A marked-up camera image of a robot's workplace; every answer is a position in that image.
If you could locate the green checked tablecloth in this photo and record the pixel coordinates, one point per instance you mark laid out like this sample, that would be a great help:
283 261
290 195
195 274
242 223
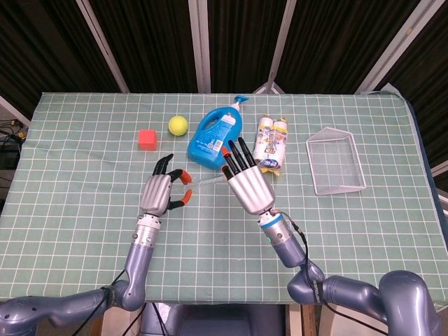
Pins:
217 245

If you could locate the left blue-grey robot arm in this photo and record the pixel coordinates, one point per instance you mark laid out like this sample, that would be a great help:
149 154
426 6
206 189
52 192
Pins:
140 259

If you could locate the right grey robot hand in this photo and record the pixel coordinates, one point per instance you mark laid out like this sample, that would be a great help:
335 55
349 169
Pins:
250 189

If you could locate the white partition frame post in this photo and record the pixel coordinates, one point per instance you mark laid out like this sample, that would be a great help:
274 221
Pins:
103 49
392 49
200 45
278 49

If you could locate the blue-grey robot torso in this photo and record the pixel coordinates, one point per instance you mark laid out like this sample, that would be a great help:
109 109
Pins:
217 320

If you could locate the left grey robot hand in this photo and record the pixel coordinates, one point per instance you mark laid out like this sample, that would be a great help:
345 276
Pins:
155 194

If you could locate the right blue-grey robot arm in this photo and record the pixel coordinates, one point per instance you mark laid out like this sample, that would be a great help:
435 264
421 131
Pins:
350 294

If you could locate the clear plastic tube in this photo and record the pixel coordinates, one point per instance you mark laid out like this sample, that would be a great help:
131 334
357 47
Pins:
210 180

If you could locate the red cube block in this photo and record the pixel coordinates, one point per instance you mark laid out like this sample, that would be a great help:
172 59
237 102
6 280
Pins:
147 139

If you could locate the yellow tennis ball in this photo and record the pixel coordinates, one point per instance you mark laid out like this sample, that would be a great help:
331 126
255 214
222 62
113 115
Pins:
178 125

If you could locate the clear plastic basket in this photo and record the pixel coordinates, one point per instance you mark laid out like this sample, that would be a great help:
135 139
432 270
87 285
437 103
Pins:
336 164

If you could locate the blue detergent pump bottle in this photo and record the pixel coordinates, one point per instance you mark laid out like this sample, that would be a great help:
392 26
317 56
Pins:
210 136

